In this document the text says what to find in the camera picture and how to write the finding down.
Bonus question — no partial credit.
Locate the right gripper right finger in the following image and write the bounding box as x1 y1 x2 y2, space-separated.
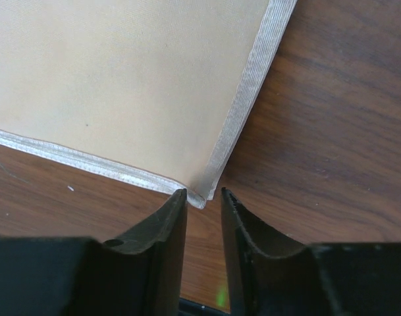
221 188 401 315

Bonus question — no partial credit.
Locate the peach satin napkin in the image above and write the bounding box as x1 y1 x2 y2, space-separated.
0 1 296 208

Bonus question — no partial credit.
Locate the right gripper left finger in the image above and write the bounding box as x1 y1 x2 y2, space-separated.
0 189 187 315

